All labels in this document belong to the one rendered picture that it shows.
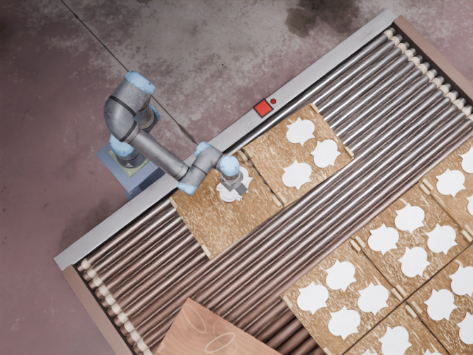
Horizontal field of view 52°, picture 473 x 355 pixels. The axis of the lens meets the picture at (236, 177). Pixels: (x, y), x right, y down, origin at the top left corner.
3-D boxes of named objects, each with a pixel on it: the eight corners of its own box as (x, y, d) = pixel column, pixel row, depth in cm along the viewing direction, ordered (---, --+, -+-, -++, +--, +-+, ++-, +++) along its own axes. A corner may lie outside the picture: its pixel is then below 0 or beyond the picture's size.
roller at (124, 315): (114, 318, 217) (111, 318, 212) (429, 70, 244) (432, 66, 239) (120, 327, 216) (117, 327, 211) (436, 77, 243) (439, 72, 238)
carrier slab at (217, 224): (168, 198, 226) (167, 198, 224) (239, 150, 231) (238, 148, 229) (210, 260, 218) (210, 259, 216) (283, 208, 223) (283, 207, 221)
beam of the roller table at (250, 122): (58, 259, 226) (53, 258, 220) (384, 13, 255) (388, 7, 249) (67, 273, 224) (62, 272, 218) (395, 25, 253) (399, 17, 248)
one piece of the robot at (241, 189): (236, 194, 198) (237, 202, 214) (251, 179, 200) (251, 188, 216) (216, 174, 201) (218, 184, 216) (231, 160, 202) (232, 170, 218)
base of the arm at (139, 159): (110, 153, 235) (104, 148, 225) (132, 132, 237) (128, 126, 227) (130, 175, 233) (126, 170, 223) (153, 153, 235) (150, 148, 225)
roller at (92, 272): (84, 273, 222) (80, 272, 217) (395, 36, 249) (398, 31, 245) (89, 282, 221) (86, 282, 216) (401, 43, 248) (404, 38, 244)
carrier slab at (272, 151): (241, 148, 231) (241, 148, 229) (310, 103, 236) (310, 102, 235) (284, 208, 223) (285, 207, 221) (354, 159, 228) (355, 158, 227)
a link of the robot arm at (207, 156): (186, 159, 191) (209, 174, 189) (203, 136, 193) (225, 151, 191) (189, 165, 199) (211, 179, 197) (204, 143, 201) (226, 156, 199)
